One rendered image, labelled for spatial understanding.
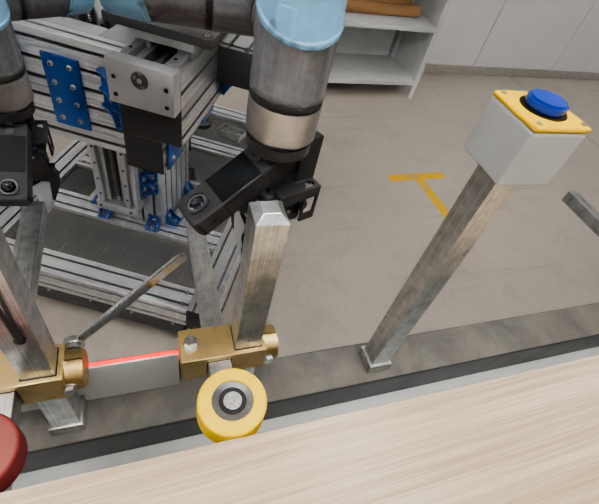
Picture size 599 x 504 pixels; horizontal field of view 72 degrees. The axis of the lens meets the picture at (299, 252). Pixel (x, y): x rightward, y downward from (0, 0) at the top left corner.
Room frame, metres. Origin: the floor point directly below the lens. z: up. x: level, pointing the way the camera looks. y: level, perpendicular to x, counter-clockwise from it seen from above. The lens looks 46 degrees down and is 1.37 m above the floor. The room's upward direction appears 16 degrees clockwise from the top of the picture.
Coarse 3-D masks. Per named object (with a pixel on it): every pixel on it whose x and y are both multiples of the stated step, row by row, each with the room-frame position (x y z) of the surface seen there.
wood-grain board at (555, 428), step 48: (480, 384) 0.31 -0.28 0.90; (528, 384) 0.33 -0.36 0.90; (576, 384) 0.35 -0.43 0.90; (288, 432) 0.18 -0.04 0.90; (336, 432) 0.19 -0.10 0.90; (384, 432) 0.21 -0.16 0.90; (432, 432) 0.23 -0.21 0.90; (480, 432) 0.24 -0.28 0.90; (528, 432) 0.26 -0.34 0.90; (576, 432) 0.28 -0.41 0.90; (96, 480) 0.08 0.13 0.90; (144, 480) 0.09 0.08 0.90; (192, 480) 0.11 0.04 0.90; (240, 480) 0.12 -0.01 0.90; (288, 480) 0.13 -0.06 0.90; (336, 480) 0.14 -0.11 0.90; (384, 480) 0.16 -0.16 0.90; (432, 480) 0.17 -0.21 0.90; (480, 480) 0.19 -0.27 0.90; (528, 480) 0.20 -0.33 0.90; (576, 480) 0.22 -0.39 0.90
